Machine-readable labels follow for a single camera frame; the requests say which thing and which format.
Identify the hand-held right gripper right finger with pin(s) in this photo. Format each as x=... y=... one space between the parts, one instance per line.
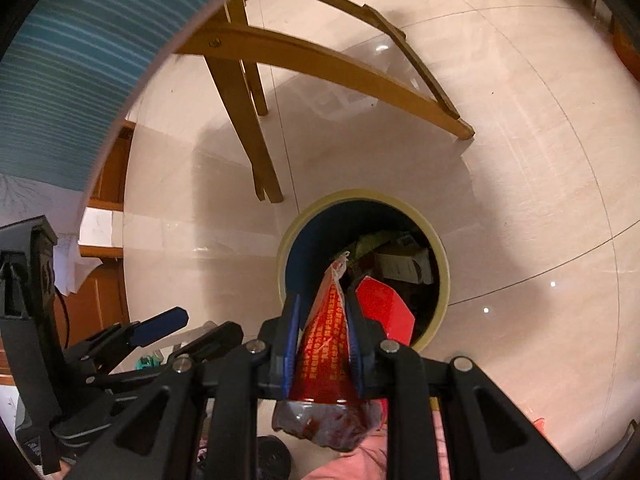
x=354 y=350

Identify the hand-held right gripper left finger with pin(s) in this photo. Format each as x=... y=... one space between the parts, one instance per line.
x=290 y=345

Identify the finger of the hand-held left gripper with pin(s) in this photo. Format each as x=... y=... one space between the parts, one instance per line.
x=160 y=324
x=215 y=337

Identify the red snack packet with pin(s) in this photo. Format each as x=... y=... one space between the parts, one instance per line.
x=322 y=350

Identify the red carton box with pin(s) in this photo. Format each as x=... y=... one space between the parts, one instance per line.
x=385 y=310

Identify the round cream trash bin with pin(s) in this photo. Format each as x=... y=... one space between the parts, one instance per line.
x=310 y=240

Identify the black round object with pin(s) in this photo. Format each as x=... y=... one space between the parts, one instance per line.
x=272 y=457

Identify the pink clothing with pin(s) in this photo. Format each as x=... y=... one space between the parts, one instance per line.
x=345 y=465

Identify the wooden door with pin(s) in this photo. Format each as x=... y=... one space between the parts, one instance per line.
x=112 y=170

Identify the wooden chair legs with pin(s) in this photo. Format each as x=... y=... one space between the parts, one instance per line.
x=240 y=110

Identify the teal white tablecloth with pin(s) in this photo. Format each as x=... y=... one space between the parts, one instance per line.
x=75 y=85

